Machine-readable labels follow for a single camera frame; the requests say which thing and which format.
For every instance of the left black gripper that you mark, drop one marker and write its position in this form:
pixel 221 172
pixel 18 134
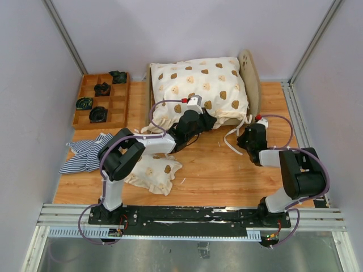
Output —
pixel 209 120

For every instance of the large bear print cushion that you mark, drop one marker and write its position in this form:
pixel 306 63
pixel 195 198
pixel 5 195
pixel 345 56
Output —
pixel 198 88

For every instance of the wooden pet bed frame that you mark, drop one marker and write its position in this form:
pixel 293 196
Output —
pixel 251 79

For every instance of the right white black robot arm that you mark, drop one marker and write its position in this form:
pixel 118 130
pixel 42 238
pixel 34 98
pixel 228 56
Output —
pixel 304 177

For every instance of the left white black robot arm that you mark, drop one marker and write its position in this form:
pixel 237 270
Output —
pixel 120 155

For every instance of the small bear print pillow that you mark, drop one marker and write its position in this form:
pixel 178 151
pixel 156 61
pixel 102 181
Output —
pixel 154 173

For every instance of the black rolled sock top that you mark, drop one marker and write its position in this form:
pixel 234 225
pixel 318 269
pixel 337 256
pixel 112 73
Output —
pixel 118 77

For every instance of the black rolled sock bottom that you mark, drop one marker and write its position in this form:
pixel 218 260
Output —
pixel 98 115

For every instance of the black rolled sock middle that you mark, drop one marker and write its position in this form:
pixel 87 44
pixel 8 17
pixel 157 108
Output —
pixel 103 89

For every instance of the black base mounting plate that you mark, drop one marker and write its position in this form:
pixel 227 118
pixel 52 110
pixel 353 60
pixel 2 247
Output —
pixel 181 221

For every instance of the black green rolled sock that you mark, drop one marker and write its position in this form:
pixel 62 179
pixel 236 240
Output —
pixel 84 103

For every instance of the blue striped cloth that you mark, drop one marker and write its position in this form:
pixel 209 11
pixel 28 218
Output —
pixel 85 158

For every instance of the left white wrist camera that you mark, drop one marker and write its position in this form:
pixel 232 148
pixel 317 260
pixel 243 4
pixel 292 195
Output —
pixel 194 103

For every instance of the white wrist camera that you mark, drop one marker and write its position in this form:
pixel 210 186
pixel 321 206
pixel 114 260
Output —
pixel 259 119
pixel 194 103

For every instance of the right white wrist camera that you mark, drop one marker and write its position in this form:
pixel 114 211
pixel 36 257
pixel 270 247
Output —
pixel 259 119

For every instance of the right aluminium corner post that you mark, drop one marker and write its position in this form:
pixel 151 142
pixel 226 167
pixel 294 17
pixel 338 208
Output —
pixel 324 25

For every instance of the aluminium corner post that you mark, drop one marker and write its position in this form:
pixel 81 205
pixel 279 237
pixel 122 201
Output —
pixel 324 25
pixel 56 19

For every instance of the aluminium rail frame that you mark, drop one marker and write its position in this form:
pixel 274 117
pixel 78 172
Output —
pixel 212 175

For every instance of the left aluminium corner post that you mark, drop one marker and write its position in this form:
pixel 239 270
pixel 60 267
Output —
pixel 56 19

